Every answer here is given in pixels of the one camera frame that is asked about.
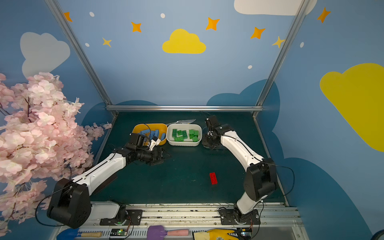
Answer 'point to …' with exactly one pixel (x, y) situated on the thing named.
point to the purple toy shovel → (158, 232)
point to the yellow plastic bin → (149, 132)
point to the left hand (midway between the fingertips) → (167, 157)
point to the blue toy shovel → (70, 234)
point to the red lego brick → (214, 180)
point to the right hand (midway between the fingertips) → (207, 142)
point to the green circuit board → (118, 232)
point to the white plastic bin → (187, 142)
